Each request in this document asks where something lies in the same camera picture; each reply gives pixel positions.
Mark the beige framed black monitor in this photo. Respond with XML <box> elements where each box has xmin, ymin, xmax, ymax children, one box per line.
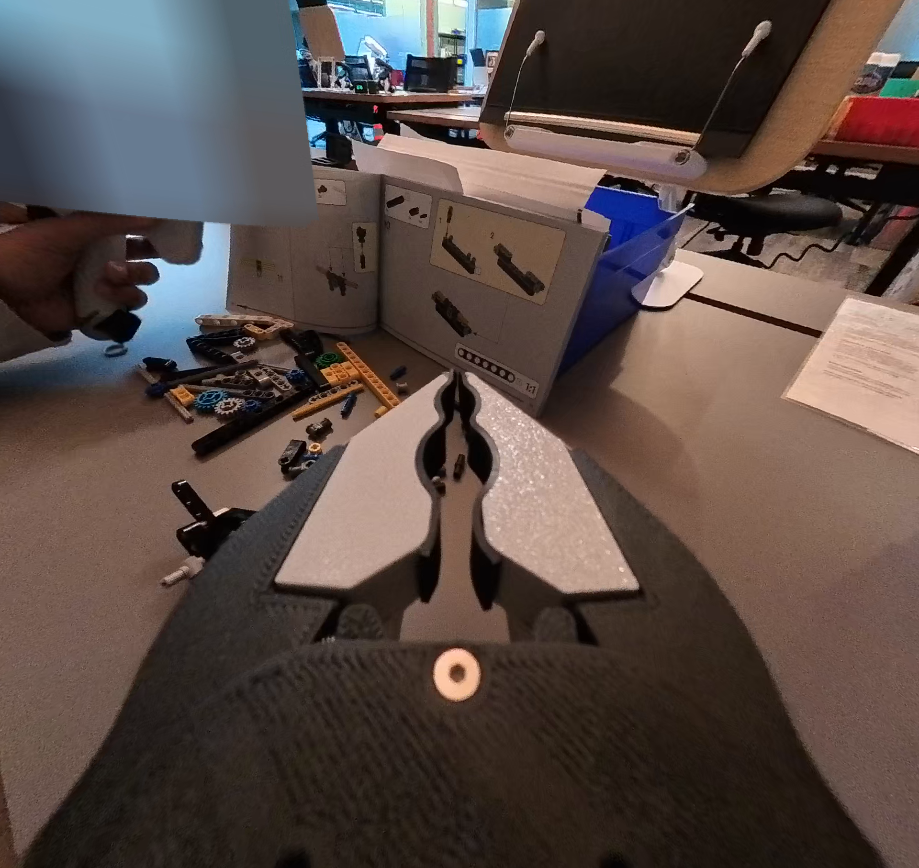
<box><xmin>477</xmin><ymin>0</ymin><xmax>898</xmax><ymax>309</ymax></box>

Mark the black background monitor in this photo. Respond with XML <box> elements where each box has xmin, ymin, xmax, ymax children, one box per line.
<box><xmin>404</xmin><ymin>53</ymin><xmax>460</xmax><ymax>92</ymax></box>

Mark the long black lego beam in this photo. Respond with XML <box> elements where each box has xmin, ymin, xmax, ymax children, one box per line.
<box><xmin>190</xmin><ymin>380</ymin><xmax>317</xmax><ymax>456</ymax></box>

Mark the black office chair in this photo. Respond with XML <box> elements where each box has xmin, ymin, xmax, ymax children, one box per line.
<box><xmin>689</xmin><ymin>189</ymin><xmax>844</xmax><ymax>266</ymax></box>

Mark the pile of lego pieces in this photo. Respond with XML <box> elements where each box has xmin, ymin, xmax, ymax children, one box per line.
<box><xmin>136</xmin><ymin>312</ymin><xmax>410</xmax><ymax>478</ymax></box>

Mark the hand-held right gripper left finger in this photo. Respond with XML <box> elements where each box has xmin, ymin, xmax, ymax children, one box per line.
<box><xmin>273</xmin><ymin>370</ymin><xmax>460</xmax><ymax>607</ymax></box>

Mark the person's left hand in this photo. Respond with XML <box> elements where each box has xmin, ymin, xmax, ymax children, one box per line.
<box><xmin>0</xmin><ymin>211</ymin><xmax>160</xmax><ymax>344</ymax></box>

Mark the wooden desk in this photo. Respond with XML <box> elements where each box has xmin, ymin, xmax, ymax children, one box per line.
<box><xmin>388</xmin><ymin>107</ymin><xmax>483</xmax><ymax>140</ymax></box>
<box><xmin>302</xmin><ymin>87</ymin><xmax>483</xmax><ymax>111</ymax></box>
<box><xmin>811</xmin><ymin>137</ymin><xmax>919</xmax><ymax>166</ymax></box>

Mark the labelled white container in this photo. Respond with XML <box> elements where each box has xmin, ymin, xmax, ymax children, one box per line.
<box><xmin>854</xmin><ymin>52</ymin><xmax>902</xmax><ymax>94</ymax></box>

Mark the laminated paper sheet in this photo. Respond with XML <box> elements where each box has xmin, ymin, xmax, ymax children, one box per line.
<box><xmin>783</xmin><ymin>297</ymin><xmax>919</xmax><ymax>453</ymax></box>

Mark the black lego assembly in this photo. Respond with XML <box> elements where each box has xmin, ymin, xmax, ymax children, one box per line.
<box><xmin>172</xmin><ymin>480</ymin><xmax>256</xmax><ymax>560</ymax></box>

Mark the grey lego instruction booklet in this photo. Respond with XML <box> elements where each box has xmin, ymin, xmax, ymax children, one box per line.
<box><xmin>226</xmin><ymin>165</ymin><xmax>611</xmax><ymax>420</ymax></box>

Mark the blue plastic bin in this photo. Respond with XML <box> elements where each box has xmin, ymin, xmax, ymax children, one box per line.
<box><xmin>556</xmin><ymin>182</ymin><xmax>686</xmax><ymax>374</ymax></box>

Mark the red plastic bin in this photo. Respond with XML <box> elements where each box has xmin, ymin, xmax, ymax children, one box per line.
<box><xmin>833</xmin><ymin>96</ymin><xmax>919</xmax><ymax>144</ymax></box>

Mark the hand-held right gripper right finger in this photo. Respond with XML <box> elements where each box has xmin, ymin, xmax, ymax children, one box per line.
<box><xmin>459</xmin><ymin>370</ymin><xmax>641</xmax><ymax>616</ymax></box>

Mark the thin monitor cord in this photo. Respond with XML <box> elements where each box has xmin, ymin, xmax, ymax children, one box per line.
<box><xmin>504</xmin><ymin>30</ymin><xmax>548</xmax><ymax>138</ymax></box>
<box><xmin>695</xmin><ymin>20</ymin><xmax>773</xmax><ymax>158</ymax></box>

